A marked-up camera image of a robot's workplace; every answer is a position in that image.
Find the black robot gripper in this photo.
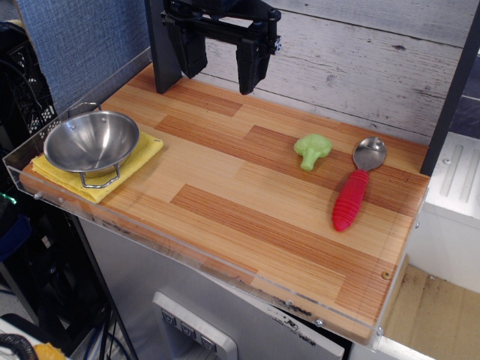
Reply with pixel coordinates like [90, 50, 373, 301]
[161, 1, 281, 95]

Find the dark right vertical post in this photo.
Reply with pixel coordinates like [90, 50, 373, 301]
[420, 1, 479, 176]

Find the black plastic crate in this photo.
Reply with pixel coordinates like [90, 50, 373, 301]
[1, 21, 57, 148]

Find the dark left vertical post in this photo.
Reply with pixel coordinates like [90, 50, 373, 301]
[145, 0, 182, 94]

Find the red handled metal spoon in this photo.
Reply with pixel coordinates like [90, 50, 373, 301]
[331, 136, 386, 232]

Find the clear acrylic table guard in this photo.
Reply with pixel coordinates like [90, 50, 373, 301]
[9, 67, 428, 359]

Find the silver cabinet with button panel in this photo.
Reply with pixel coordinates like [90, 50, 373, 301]
[80, 220, 352, 359]

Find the green toy broccoli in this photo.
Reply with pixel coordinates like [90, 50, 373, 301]
[294, 133, 332, 171]

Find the small steel wok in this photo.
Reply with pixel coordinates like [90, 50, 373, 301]
[43, 106, 140, 189]

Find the yellow folded cloth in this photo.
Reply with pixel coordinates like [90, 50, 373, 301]
[32, 132, 164, 204]

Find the dark vertical post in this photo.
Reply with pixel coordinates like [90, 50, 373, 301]
[420, 1, 479, 176]
[145, 0, 182, 94]

